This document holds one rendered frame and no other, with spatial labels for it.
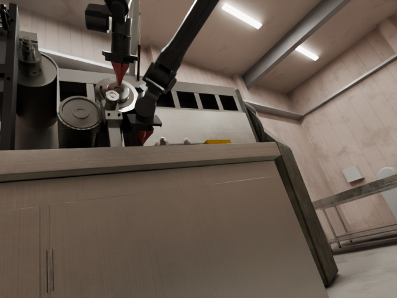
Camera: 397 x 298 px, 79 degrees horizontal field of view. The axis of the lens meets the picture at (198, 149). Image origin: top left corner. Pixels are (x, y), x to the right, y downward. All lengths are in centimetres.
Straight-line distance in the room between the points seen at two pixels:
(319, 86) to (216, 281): 928
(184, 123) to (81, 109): 65
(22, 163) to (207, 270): 35
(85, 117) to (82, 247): 49
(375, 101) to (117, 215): 865
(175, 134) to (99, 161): 88
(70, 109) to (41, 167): 44
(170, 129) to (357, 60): 843
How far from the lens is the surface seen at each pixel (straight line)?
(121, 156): 46
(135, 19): 147
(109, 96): 79
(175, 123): 134
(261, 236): 57
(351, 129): 893
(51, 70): 96
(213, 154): 53
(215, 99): 160
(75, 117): 84
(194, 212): 50
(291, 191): 320
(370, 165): 873
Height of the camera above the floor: 69
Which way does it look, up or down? 22 degrees up
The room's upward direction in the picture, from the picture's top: 16 degrees counter-clockwise
